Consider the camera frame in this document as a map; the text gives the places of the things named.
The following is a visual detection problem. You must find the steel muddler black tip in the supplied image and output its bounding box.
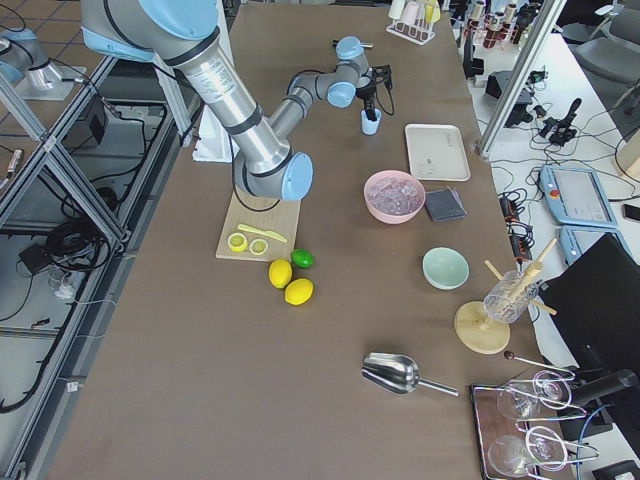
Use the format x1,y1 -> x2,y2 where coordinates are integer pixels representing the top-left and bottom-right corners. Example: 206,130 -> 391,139
332,39 -> 374,49

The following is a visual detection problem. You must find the light blue plastic cup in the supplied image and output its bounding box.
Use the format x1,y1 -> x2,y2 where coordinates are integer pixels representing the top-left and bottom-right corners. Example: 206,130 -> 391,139
361,109 -> 382,136

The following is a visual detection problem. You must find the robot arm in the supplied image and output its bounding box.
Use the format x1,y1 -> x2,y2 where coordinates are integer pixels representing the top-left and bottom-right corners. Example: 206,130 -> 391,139
81,1 -> 370,201
1,29 -> 63,91

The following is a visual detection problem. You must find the upper wine glass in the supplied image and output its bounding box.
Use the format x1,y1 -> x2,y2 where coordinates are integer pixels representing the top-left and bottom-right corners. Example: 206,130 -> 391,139
497,370 -> 572,420

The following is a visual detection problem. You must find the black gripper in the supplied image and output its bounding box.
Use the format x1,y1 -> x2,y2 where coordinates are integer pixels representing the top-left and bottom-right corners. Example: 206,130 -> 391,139
356,79 -> 377,120

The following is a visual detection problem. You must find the light green bowl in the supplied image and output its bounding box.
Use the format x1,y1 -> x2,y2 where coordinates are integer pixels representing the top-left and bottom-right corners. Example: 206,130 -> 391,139
422,247 -> 470,290

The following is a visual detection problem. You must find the green lime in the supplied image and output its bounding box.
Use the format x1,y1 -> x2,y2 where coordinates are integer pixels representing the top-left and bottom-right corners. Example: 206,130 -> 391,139
290,249 -> 315,269

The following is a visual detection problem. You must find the yellow lemon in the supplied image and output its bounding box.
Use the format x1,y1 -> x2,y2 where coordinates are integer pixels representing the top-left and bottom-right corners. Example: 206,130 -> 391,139
268,258 -> 293,289
284,278 -> 314,306

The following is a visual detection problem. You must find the pink bowl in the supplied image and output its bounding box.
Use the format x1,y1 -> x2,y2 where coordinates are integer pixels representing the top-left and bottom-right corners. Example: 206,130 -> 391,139
363,170 -> 426,225

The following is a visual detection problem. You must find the aluminium frame post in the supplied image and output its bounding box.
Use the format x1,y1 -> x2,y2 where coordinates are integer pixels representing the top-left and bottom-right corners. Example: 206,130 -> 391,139
477,0 -> 566,160

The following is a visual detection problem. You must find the long bar spoon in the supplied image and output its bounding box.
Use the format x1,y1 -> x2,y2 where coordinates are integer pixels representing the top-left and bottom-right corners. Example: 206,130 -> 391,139
503,350 -> 575,379

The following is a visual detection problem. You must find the blue teach pendant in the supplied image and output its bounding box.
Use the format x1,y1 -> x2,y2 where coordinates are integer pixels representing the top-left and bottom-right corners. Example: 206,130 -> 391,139
539,165 -> 618,228
559,225 -> 620,266

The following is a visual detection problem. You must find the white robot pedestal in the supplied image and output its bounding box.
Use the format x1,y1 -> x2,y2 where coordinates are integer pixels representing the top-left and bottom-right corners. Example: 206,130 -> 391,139
154,0 -> 241,164

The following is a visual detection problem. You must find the wooden cutting board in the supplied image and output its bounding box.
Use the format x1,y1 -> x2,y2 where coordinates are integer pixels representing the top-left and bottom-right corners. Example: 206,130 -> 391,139
216,190 -> 301,262

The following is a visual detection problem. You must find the textured clear glass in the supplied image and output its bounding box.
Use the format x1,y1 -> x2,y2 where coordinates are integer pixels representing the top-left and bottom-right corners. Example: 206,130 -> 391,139
483,271 -> 538,324

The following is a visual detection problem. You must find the cup rack with cups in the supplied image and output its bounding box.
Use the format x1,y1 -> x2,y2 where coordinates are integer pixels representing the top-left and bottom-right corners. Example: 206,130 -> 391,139
386,0 -> 441,46

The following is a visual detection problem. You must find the wooden cup stand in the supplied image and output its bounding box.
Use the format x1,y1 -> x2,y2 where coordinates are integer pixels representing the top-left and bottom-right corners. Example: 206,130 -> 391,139
454,238 -> 557,354

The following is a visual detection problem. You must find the metal ice scoop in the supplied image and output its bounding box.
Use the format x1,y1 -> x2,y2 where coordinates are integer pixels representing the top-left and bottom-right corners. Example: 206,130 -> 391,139
361,352 -> 459,397

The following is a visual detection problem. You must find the lower wine glass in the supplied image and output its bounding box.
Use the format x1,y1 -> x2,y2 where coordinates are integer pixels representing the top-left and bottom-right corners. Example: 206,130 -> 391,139
488,426 -> 569,479

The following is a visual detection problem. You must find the grey folded cloth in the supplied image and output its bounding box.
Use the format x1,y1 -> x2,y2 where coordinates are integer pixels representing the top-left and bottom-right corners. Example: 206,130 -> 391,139
425,187 -> 467,222

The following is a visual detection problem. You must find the black monitor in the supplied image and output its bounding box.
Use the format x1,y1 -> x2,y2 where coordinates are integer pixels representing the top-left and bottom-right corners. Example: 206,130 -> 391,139
540,234 -> 639,372

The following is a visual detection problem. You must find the cream rabbit tray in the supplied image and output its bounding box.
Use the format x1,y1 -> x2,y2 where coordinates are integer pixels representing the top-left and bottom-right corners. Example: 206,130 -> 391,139
404,123 -> 471,182

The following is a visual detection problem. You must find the lemon half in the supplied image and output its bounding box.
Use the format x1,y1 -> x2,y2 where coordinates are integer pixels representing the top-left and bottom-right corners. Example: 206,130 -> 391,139
227,232 -> 249,253

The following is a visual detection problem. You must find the yellow plastic knife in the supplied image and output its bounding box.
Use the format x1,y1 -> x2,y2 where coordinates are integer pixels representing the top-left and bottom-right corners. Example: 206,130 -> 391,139
237,223 -> 288,243

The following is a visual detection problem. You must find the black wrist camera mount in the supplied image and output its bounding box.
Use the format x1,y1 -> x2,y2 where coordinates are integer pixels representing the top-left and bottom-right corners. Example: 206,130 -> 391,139
371,65 -> 393,91

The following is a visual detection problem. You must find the lemon slice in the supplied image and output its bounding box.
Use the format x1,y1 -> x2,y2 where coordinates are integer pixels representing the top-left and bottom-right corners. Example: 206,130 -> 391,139
249,238 -> 269,256

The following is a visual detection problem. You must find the wine glass rack tray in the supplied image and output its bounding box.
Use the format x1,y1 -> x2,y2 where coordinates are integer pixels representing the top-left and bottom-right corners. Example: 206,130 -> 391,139
469,385 -> 599,479

